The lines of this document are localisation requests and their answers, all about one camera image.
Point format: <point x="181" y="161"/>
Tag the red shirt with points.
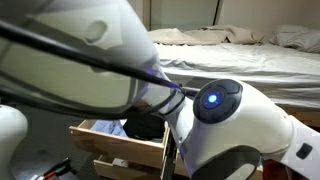
<point x="272" y="170"/>

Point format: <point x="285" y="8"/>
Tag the wooden drawer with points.
<point x="118" y="169"/>
<point x="147" y="153"/>

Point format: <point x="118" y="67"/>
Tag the red black clamp tool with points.
<point x="56" y="171"/>

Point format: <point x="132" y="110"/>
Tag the white mattress with sheet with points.
<point x="287" y="76"/>

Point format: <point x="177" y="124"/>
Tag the upper left wooden drawer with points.
<point x="147" y="153"/>

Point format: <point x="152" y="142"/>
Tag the black garment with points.
<point x="145" y="127"/>

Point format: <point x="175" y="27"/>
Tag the striped grey pillow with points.
<point x="296" y="37"/>

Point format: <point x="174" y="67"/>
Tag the lower left wooden drawer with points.
<point x="118" y="169"/>

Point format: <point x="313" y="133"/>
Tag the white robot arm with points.
<point x="95" y="59"/>

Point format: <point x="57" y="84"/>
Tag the light blue shirt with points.
<point x="109" y="127"/>

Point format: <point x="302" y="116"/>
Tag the wooden bed frame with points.
<point x="309" y="117"/>

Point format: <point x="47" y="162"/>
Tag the beige blanket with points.
<point x="210" y="35"/>

